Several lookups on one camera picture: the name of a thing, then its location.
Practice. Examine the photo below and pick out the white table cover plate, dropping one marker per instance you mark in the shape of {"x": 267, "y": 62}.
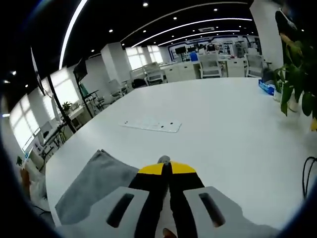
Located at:
{"x": 151, "y": 125}

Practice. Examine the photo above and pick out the black monitor on stand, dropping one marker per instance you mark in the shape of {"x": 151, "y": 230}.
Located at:
{"x": 80, "y": 69}

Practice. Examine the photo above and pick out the blue tissue pack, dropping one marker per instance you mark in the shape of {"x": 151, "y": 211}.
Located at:
{"x": 267, "y": 87}

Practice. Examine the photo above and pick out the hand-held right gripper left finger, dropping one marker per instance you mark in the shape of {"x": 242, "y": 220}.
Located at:
{"x": 123, "y": 213}

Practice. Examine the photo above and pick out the blue storage bin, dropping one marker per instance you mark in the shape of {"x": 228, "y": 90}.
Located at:
{"x": 194, "y": 57}

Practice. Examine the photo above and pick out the green potted plant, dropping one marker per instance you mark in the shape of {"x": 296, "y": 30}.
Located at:
{"x": 297, "y": 74}

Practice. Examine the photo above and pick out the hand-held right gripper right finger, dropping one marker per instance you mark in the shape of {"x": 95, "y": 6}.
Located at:
{"x": 198, "y": 213}

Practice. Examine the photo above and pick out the black bag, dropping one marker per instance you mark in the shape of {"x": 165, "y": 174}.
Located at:
{"x": 140, "y": 83}

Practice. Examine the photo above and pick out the grey towel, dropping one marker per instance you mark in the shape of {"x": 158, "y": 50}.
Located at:
{"x": 99, "y": 178}

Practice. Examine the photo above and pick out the large display on stand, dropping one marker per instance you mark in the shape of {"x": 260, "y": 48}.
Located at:
{"x": 39, "y": 74}

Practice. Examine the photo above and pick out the small green plant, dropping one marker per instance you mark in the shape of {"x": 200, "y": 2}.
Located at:
{"x": 67, "y": 106}

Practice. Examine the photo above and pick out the person's white shirt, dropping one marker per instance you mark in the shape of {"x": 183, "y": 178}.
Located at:
{"x": 37, "y": 183}

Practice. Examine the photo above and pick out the white office chair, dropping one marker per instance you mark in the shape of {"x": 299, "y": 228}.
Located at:
{"x": 210, "y": 65}
{"x": 154, "y": 74}

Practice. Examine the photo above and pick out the person's right hand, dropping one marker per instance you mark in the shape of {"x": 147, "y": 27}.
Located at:
{"x": 169, "y": 233}

